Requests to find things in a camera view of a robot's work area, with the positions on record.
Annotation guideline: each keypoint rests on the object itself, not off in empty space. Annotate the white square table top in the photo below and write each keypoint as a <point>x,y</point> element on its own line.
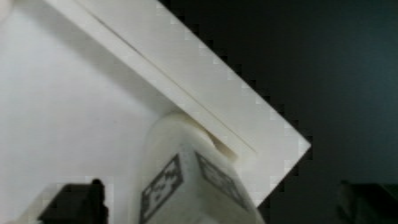
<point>105,66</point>

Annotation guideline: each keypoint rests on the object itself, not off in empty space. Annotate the white table leg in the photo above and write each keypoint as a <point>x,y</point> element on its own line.
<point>190,190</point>

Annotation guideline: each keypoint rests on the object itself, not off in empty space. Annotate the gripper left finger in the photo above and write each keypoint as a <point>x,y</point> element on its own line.
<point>77,206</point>

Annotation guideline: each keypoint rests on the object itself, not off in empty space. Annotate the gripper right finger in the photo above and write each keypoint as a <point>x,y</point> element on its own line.
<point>366,203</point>

